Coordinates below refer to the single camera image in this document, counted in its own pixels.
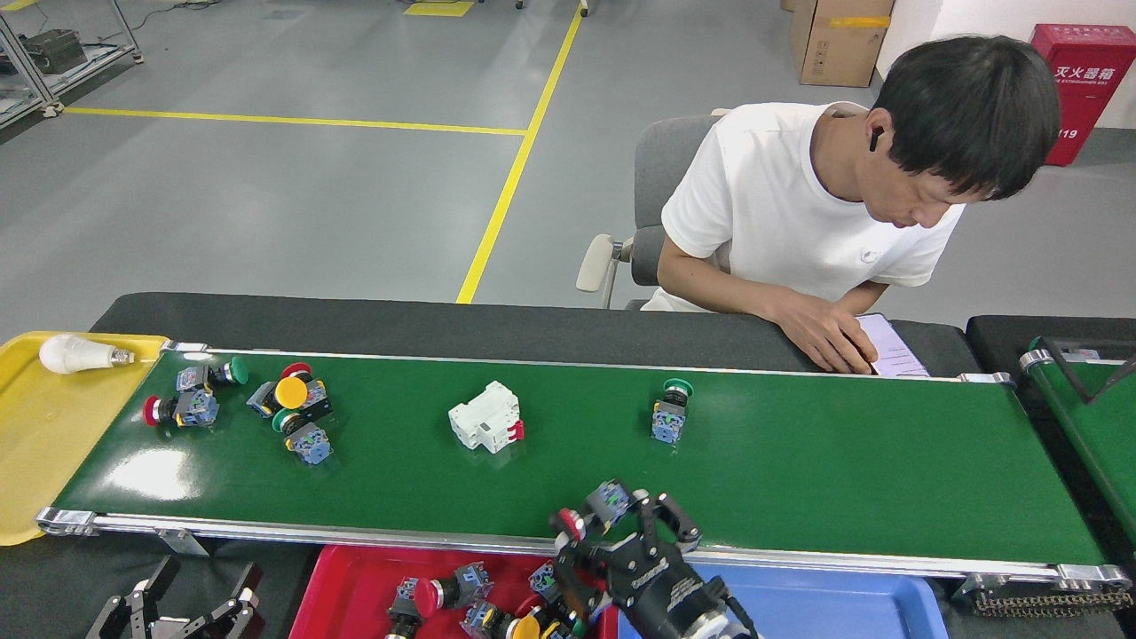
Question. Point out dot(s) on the person's right hand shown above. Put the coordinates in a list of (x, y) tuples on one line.
[(821, 328)]

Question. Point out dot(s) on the green push button switch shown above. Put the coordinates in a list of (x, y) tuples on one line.
[(667, 424), (311, 442), (238, 370)]

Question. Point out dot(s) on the black earbud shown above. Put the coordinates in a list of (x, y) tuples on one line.
[(875, 138)]

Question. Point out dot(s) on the yellow plastic tray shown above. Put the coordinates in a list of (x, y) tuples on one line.
[(53, 444)]

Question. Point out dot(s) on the smartphone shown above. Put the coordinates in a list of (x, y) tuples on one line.
[(896, 351)]

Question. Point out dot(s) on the grey metal rack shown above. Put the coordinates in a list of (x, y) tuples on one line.
[(84, 75)]

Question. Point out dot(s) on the person's left forearm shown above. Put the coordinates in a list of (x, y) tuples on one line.
[(865, 297)]

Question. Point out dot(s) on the red fire extinguisher box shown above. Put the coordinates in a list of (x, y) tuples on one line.
[(1092, 98)]

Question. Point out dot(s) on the person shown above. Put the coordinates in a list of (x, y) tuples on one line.
[(772, 204)]

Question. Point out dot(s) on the green conveyor belt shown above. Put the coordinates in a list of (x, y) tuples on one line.
[(1100, 417), (799, 461)]

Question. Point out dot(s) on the yellow push button switch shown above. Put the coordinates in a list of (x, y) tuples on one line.
[(525, 629)]

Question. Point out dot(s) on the person's right forearm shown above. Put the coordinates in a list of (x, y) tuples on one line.
[(719, 286)]

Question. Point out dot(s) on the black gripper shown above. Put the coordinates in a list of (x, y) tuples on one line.
[(666, 590)]

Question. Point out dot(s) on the red plastic tray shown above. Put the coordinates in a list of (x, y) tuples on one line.
[(346, 595)]

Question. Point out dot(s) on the large yellow mushroom button switch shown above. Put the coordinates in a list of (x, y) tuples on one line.
[(291, 392)]

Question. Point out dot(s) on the large red mushroom button switch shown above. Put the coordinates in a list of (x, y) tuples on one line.
[(426, 597)]

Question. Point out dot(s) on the blue plastic tray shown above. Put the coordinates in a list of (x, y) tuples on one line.
[(843, 612)]

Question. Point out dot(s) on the white circuit breaker red lever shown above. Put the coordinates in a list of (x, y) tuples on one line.
[(484, 415)]

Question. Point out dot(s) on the grey office chair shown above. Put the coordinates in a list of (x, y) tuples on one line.
[(661, 169)]

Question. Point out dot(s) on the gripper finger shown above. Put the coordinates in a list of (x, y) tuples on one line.
[(133, 612), (232, 614)]

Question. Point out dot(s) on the grey metal box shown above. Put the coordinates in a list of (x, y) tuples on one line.
[(55, 49)]

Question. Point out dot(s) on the cardboard box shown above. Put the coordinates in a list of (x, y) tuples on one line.
[(834, 49)]

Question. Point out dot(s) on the white light bulb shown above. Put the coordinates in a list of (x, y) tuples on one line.
[(71, 353)]

